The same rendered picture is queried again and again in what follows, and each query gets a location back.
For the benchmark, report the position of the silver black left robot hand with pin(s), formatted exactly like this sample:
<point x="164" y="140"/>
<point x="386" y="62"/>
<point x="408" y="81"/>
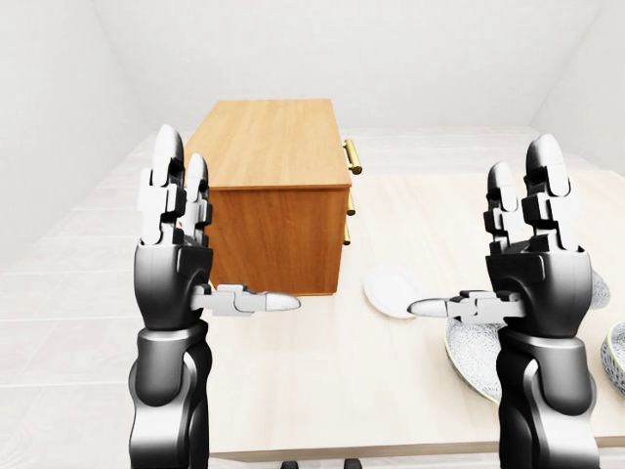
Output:
<point x="166" y="283"/>

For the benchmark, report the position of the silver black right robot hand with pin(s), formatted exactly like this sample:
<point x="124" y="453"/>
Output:
<point x="552" y="288"/>

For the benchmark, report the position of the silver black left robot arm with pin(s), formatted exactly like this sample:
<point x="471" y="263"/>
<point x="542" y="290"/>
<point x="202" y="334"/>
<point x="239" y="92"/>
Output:
<point x="161" y="391"/>

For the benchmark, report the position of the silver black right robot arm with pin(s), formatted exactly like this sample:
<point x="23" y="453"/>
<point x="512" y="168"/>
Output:
<point x="547" y="400"/>

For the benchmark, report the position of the patterned bowl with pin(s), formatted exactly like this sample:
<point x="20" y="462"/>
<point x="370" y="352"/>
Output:
<point x="473" y="356"/>
<point x="599" y="290"/>
<point x="616" y="356"/>

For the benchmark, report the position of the wooden cabinet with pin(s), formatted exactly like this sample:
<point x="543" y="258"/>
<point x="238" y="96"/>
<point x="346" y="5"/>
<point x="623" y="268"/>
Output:
<point x="273" y="156"/>

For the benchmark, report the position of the white plate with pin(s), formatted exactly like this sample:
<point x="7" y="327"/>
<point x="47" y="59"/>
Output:
<point x="388" y="290"/>

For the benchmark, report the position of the small dark shape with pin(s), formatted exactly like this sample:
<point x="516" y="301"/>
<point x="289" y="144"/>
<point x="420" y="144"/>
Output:
<point x="290" y="465"/>
<point x="351" y="464"/>

